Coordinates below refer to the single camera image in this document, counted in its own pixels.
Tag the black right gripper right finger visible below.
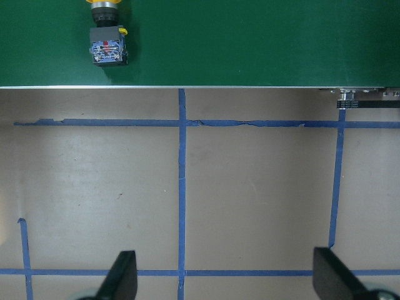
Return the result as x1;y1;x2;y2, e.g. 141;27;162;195
312;247;375;300

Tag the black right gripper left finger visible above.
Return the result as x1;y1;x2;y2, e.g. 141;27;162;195
94;250;138;300

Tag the yellow push button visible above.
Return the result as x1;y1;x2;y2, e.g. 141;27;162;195
87;0;128;67

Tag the green conveyor belt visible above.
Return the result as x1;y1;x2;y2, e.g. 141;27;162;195
1;1;399;89

